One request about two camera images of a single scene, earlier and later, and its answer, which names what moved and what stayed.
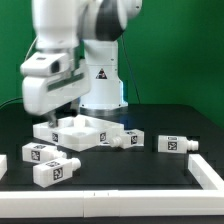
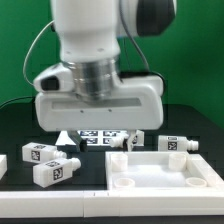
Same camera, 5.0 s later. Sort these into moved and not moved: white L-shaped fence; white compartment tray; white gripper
Moved: white gripper; white compartment tray
Not moved: white L-shaped fence
